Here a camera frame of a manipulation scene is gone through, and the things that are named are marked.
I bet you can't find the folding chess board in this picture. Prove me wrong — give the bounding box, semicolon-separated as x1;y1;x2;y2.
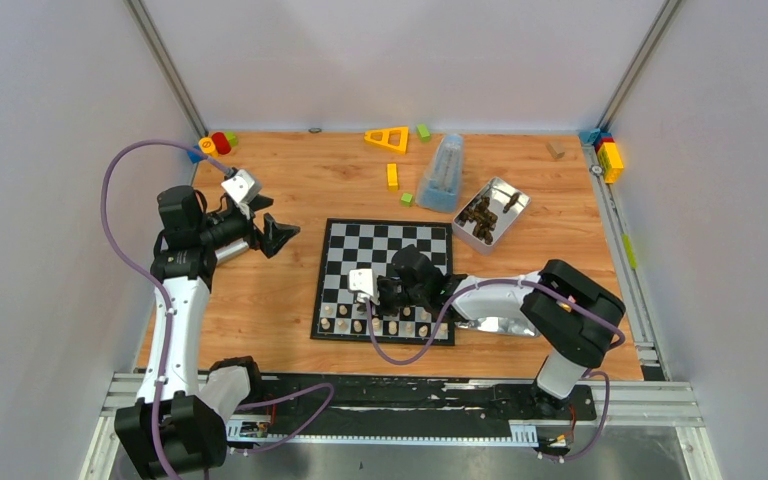
310;218;454;345

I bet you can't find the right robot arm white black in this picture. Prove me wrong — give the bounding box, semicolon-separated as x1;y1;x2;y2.
349;245;626;418

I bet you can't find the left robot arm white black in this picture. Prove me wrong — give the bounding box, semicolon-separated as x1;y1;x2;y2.
114;182;300;479

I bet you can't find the tin lid with light pieces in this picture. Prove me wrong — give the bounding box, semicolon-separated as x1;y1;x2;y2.
455;316;541;338

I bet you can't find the tin box with dark pieces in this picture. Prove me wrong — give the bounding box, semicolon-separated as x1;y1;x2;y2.
452;177;531;255

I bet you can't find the silver metal cylinder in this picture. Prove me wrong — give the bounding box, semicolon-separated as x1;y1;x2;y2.
216;239;249;265

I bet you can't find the coloured blocks left corner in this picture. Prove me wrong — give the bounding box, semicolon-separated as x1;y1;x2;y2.
193;131;239;158

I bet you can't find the bubble-wrapped blue metronome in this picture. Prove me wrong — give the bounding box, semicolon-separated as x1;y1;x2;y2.
416;134;464;213

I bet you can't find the yellow curved block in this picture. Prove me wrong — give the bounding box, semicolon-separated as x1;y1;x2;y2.
386;163;400;192

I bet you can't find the yellow triangle block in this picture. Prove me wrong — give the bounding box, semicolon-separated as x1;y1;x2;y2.
363;126;409;155

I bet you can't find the green cube back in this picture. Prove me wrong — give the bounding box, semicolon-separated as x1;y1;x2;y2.
416;124;431;143

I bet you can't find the brown wooden block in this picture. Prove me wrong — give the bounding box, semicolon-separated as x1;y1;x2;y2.
546;141;566;160

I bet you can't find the stacked coloured bricks right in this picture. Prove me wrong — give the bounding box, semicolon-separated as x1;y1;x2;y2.
578;129;625;184

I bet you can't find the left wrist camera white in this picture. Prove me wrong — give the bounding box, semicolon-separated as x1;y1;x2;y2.
221;169;262;205

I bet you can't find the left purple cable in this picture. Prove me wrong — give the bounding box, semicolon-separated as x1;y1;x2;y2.
99;139;336;480

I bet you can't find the purple cable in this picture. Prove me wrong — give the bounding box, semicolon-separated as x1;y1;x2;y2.
365;278;628;464
99;139;336;480

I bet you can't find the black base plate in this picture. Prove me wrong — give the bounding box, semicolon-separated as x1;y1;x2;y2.
226;373;598;446

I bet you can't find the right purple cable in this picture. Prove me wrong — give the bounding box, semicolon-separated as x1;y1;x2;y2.
365;278;628;464

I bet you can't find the aluminium frame rail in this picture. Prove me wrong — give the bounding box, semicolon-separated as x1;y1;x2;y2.
79;370;723;480

